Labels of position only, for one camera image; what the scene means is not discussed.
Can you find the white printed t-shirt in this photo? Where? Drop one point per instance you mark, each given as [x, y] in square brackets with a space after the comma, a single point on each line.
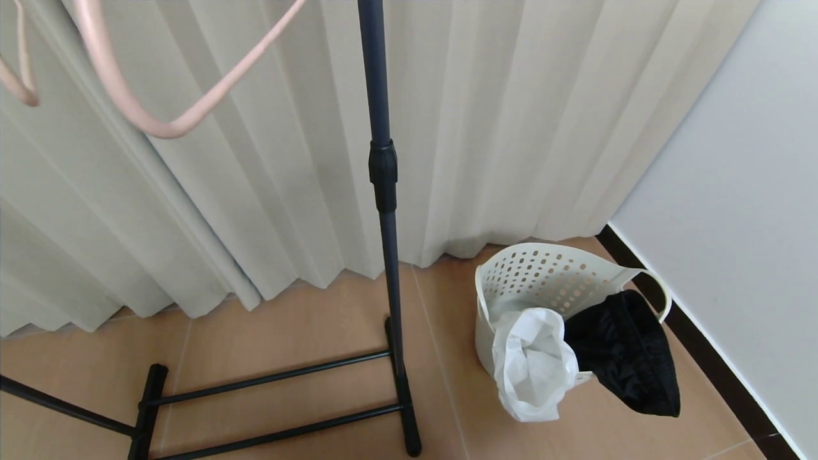
[530, 370]

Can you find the pink clothes hanger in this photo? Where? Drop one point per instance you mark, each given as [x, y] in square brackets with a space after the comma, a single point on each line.
[25, 89]
[166, 130]

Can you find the white laundry basket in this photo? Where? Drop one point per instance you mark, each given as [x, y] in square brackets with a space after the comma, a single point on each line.
[543, 275]

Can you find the black clothes rack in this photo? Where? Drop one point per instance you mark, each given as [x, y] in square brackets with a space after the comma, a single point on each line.
[377, 76]

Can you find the beige curtain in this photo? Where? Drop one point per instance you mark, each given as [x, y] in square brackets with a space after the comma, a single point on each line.
[511, 96]

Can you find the black garment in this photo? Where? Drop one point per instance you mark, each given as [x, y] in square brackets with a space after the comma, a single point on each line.
[626, 358]

